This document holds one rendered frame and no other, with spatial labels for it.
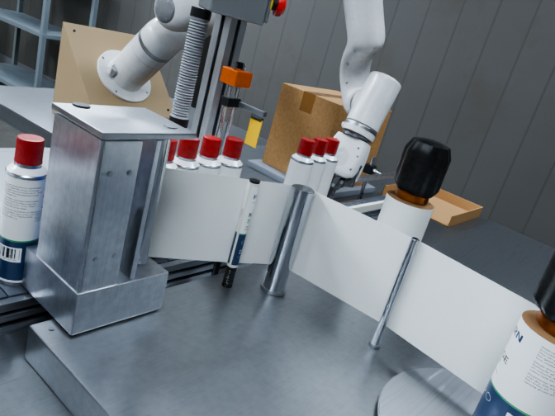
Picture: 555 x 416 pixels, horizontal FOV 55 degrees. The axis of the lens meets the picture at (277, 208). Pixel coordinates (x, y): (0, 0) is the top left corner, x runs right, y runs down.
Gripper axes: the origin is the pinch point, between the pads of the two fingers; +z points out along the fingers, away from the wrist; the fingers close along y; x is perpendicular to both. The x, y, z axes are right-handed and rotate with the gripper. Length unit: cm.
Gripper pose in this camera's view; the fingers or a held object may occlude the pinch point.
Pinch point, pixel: (326, 193)
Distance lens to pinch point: 130.3
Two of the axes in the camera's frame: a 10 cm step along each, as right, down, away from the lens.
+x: 5.0, 2.2, 8.4
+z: -4.6, 8.9, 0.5
